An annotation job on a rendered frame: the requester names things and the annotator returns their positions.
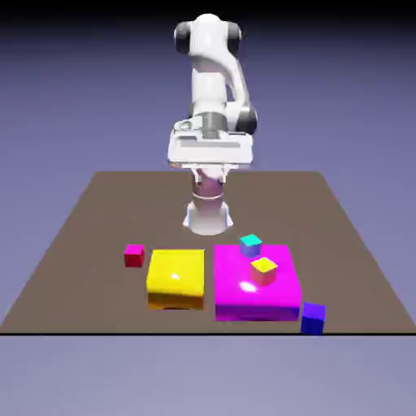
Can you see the small red cube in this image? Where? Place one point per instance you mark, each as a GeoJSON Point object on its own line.
{"type": "Point", "coordinates": [134, 255]}

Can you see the large yellow box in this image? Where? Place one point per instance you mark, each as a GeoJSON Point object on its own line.
{"type": "Point", "coordinates": [176, 276]}

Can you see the small cyan cube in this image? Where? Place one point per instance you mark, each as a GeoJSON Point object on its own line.
{"type": "Point", "coordinates": [251, 245]}

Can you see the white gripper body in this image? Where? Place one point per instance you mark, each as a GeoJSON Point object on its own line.
{"type": "Point", "coordinates": [210, 152]}

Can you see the small yellow cube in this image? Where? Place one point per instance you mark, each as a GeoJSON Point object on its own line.
{"type": "Point", "coordinates": [264, 271]}

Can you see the large magenta box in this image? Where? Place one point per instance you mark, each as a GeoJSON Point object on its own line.
{"type": "Point", "coordinates": [253, 286]}

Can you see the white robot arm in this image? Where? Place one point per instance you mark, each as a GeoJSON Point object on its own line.
{"type": "Point", "coordinates": [208, 65]}

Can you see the small blue cube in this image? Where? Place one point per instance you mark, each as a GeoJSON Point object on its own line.
{"type": "Point", "coordinates": [312, 318]}

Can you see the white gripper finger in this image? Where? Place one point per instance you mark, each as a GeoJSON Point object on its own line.
{"type": "Point", "coordinates": [197, 175]}
{"type": "Point", "coordinates": [222, 175]}

